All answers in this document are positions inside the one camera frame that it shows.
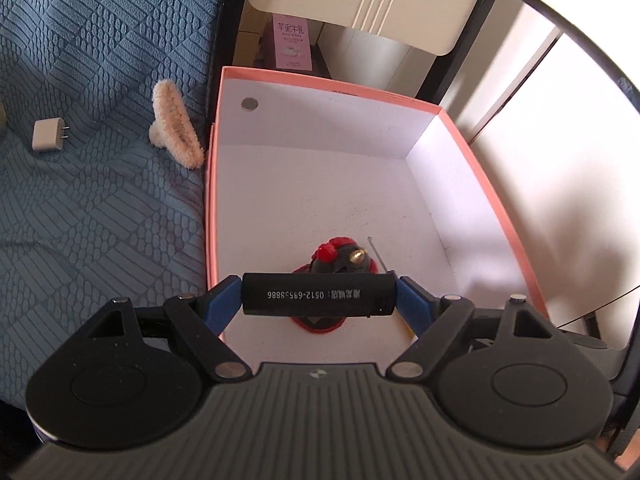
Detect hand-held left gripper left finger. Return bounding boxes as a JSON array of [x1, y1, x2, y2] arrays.
[[82, 275, 251, 382]]

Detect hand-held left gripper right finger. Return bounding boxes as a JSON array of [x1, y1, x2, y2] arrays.
[[386, 276, 559, 382]]

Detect red and black toy figure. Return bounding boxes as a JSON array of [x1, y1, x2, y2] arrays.
[[291, 236, 379, 334]]

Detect pink cardboard box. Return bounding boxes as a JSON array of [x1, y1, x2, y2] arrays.
[[205, 65, 551, 361]]

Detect thin metal needle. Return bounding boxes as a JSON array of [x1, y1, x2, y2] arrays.
[[367, 237, 390, 275]]

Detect blue textured sofa cover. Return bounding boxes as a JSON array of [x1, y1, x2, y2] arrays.
[[0, 0, 232, 411]]

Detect fluffy cream hair clip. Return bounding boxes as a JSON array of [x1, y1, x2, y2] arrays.
[[149, 79, 206, 170]]

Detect white charger plug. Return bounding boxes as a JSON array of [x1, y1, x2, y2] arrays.
[[31, 117, 71, 153]]

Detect brown cardboard boxes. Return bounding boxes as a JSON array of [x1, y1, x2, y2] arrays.
[[237, 9, 275, 69]]

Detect pink carton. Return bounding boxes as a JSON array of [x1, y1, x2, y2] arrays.
[[272, 14, 316, 72]]

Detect beige chair backrest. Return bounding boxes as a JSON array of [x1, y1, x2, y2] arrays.
[[246, 0, 497, 57]]

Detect curved black metal tube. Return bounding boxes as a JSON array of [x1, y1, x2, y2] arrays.
[[504, 0, 640, 111]]

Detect thin black cable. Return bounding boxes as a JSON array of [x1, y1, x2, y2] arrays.
[[554, 284, 640, 332]]

